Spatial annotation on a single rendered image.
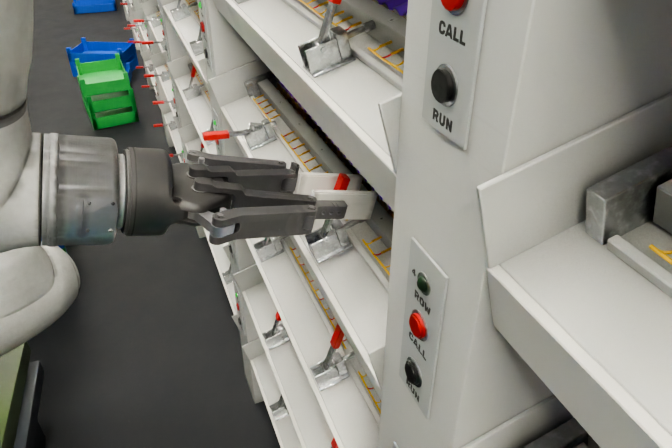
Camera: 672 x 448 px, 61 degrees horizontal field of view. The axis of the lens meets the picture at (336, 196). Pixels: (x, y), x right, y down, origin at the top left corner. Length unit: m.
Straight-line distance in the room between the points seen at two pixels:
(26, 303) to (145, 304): 0.63
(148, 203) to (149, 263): 1.40
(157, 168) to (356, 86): 0.17
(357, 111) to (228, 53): 0.53
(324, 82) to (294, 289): 0.44
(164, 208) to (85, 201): 0.06
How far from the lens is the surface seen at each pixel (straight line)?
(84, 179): 0.47
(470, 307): 0.31
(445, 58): 0.28
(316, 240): 0.60
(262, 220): 0.48
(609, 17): 0.26
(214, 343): 1.57
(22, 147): 0.46
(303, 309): 0.82
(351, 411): 0.71
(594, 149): 0.28
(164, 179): 0.48
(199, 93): 1.52
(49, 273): 1.16
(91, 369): 1.60
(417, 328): 0.36
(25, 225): 0.47
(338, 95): 0.45
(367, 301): 0.54
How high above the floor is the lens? 1.13
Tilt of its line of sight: 33 degrees down
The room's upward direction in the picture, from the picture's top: straight up
